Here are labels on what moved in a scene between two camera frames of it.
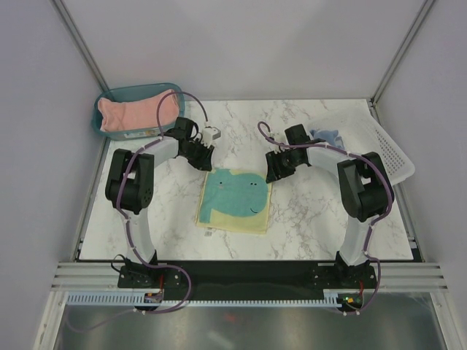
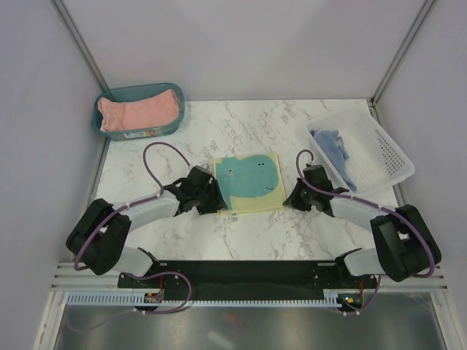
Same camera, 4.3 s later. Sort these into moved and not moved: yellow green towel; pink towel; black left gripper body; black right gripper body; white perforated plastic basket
Moved: black right gripper body; black left gripper body; yellow green towel
Not moved: pink towel; white perforated plastic basket
